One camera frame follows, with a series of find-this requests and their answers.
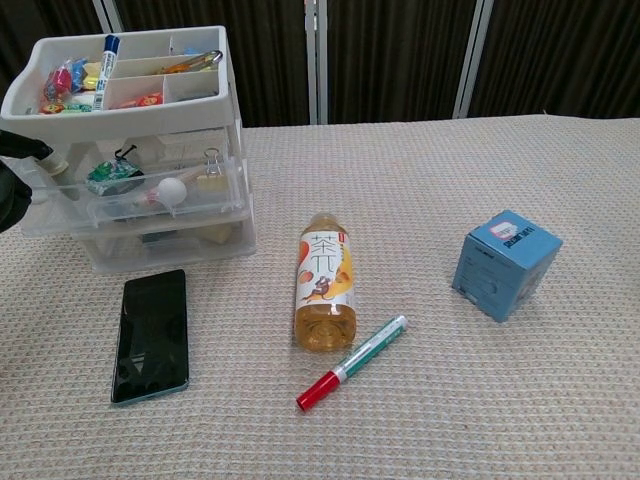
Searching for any gold binder clip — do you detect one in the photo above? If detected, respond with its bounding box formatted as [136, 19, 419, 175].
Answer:
[196, 146, 225, 196]

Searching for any small green black gadget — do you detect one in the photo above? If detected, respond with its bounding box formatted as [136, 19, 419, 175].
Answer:
[84, 158, 145, 198]

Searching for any blue cardboard box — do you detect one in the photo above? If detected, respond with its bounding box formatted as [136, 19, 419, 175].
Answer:
[451, 209, 565, 324]

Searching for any beige woven tablecloth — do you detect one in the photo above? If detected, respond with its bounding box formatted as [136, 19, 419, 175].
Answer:
[0, 113, 640, 480]

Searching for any blue capped whiteboard marker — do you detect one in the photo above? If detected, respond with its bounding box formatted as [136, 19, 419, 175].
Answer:
[91, 33, 123, 113]

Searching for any pink red candy wrapper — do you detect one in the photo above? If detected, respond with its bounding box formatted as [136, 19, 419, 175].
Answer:
[43, 63, 77, 99]

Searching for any amber tea bottle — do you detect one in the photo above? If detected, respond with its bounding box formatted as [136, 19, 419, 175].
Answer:
[293, 212, 359, 352]

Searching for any red capped marker pen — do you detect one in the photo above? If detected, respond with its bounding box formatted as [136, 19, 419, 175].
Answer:
[296, 314, 410, 413]

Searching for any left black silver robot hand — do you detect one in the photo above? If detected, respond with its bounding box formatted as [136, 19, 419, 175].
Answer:
[0, 128, 69, 234]

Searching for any yellow candy wrapper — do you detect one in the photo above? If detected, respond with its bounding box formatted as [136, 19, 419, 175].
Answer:
[79, 61, 104, 93]

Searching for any white ping pong ball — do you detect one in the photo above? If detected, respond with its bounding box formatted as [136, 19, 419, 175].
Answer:
[157, 176, 190, 208]

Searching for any black folding screen panel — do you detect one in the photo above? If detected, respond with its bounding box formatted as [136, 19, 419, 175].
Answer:
[0, 0, 112, 76]
[317, 0, 484, 124]
[457, 0, 640, 121]
[107, 0, 317, 129]

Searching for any white plastic drawer organizer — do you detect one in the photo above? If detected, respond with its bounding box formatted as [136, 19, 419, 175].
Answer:
[0, 24, 258, 276]

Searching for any black smartphone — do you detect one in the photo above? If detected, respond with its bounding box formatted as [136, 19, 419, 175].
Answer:
[109, 268, 192, 406]

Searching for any clear plastic drawer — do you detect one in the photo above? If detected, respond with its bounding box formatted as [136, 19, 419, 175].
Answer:
[92, 219, 258, 276]
[22, 154, 250, 238]

